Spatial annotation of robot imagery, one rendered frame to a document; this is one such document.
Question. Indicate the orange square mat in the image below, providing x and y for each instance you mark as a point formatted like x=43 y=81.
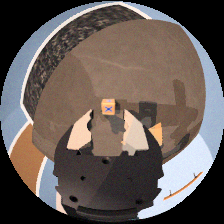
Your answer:
x=157 y=133

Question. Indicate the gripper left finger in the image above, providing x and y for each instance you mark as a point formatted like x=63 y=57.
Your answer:
x=76 y=140

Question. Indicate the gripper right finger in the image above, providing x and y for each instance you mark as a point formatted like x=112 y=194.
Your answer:
x=139 y=141

